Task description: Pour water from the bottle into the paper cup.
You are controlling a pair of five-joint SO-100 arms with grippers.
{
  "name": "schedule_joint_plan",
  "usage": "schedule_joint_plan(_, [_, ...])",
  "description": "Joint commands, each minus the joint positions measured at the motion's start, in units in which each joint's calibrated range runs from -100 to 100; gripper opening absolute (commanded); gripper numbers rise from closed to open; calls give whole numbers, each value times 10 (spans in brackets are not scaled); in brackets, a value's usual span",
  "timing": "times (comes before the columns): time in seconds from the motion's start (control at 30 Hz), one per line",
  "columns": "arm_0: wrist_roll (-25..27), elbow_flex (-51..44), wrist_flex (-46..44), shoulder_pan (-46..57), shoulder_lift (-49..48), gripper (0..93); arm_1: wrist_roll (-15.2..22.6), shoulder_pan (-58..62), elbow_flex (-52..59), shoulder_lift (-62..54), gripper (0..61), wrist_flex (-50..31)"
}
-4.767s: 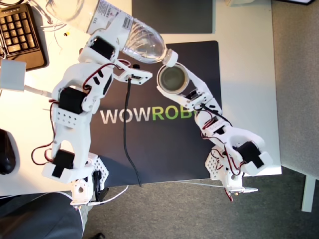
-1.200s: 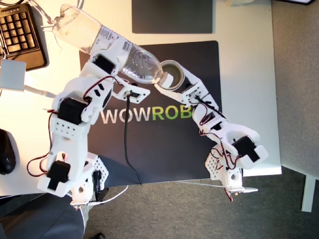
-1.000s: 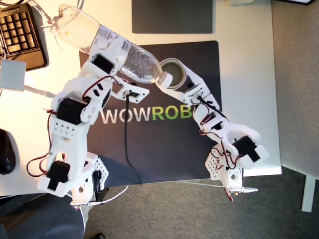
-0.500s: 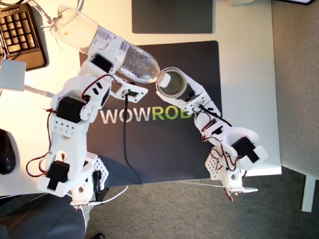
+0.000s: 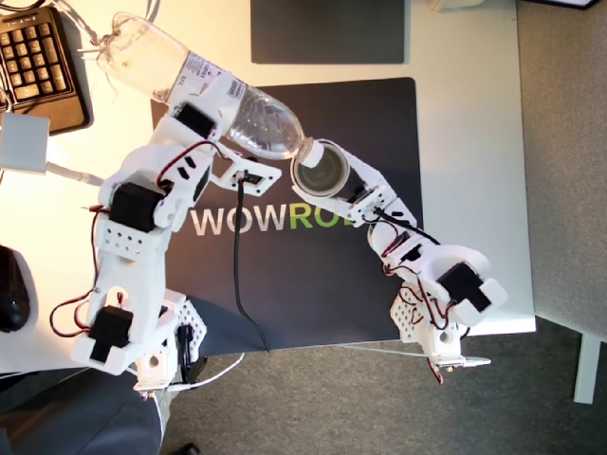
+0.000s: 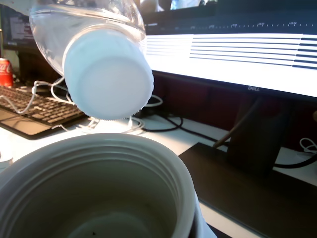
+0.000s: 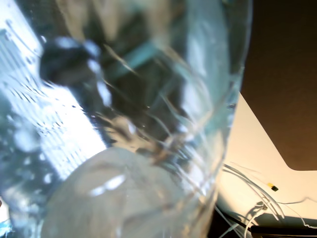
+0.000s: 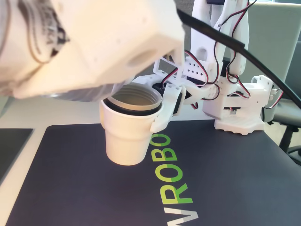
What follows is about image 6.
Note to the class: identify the clear plastic water bottle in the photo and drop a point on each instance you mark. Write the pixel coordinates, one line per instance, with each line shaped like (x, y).
(106, 81)

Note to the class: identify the dark screen monitor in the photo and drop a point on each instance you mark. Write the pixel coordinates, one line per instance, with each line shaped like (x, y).
(19, 27)

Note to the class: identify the white plastic cup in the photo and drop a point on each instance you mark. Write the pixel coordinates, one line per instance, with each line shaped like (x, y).
(99, 173)

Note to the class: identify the dark flat monitor base plate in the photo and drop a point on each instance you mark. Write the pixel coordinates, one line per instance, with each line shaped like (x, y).
(247, 198)

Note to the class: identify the Dell monitor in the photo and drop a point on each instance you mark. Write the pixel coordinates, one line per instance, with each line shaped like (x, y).
(247, 49)

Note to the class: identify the black monitor stand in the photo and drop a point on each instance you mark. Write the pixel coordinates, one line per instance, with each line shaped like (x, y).
(32, 64)
(260, 136)

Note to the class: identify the red cola can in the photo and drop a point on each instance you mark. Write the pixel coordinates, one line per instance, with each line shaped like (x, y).
(6, 73)

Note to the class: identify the white paper cup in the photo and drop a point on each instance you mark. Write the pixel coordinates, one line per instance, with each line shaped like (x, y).
(205, 223)

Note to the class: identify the black keyboard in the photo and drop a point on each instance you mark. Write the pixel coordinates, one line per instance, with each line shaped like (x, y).
(44, 106)

